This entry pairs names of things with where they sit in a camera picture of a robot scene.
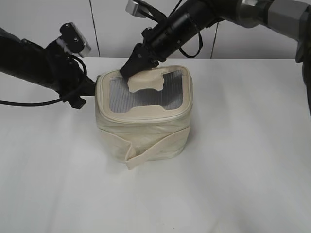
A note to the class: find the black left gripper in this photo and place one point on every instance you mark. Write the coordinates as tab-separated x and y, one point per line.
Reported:
70	75

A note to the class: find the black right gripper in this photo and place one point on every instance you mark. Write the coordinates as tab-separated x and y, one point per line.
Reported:
162	41

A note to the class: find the cream fabric zipper bag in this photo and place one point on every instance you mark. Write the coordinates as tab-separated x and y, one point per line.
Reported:
146	117

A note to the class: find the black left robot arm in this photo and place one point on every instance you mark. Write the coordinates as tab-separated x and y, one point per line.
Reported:
26	60

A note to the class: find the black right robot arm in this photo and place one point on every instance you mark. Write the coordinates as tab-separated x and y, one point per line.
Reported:
290	18

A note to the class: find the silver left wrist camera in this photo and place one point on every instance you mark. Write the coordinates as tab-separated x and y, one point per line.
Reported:
74	40

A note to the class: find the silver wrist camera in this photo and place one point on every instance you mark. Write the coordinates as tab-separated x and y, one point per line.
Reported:
74	40
137	8

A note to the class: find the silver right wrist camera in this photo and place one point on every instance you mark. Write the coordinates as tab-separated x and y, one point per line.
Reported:
137	8

